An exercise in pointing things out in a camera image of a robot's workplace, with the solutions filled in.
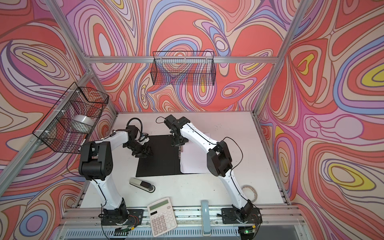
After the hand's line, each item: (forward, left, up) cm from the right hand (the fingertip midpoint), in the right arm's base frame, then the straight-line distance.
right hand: (180, 146), depth 90 cm
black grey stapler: (-21, +20, -3) cm, 29 cm away
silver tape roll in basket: (-1, +45, +25) cm, 52 cm away
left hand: (0, +20, -7) cm, 21 cm away
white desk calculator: (-36, +8, -6) cm, 38 cm away
